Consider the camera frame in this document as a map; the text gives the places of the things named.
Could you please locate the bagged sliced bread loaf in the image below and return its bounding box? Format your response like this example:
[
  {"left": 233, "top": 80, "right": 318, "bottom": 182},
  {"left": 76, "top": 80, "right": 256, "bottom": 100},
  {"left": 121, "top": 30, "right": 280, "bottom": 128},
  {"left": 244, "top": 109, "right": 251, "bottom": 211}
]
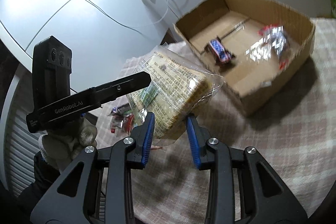
[{"left": 127, "top": 46, "right": 224, "bottom": 147}]

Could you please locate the clear bag dried fruit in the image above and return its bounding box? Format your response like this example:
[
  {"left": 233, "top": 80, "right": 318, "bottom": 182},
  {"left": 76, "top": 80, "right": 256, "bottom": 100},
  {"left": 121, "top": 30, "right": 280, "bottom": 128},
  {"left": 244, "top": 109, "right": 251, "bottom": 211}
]
[
  {"left": 244, "top": 24, "right": 291, "bottom": 71},
  {"left": 110, "top": 114, "right": 134, "bottom": 134}
]

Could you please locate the large Snickers bar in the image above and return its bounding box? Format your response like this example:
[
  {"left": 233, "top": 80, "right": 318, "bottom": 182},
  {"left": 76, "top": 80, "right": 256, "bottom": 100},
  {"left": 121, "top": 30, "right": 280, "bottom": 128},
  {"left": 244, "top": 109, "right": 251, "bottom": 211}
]
[{"left": 205, "top": 36, "right": 236, "bottom": 66}]

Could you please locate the small Snickers bar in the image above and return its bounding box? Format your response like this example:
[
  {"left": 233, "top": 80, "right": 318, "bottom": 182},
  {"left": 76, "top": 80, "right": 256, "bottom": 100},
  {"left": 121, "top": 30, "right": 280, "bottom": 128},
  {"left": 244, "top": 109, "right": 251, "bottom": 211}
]
[{"left": 109, "top": 103, "right": 131, "bottom": 116}]

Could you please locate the left gloved hand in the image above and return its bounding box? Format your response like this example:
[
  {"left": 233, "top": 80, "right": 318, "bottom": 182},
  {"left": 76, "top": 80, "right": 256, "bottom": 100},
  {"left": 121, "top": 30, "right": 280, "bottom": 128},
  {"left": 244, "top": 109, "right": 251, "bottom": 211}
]
[{"left": 38, "top": 118, "right": 97, "bottom": 173}]

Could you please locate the white cabinet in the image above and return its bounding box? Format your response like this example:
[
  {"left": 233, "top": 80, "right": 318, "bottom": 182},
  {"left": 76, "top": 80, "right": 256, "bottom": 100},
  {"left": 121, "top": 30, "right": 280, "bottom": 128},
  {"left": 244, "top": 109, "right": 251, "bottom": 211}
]
[{"left": 1, "top": 0, "right": 176, "bottom": 90}]

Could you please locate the brown cardboard box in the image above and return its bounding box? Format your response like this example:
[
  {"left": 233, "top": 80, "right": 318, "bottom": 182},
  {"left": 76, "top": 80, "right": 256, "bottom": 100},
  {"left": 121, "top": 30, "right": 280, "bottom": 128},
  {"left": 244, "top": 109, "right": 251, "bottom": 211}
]
[{"left": 174, "top": 0, "right": 315, "bottom": 116}]

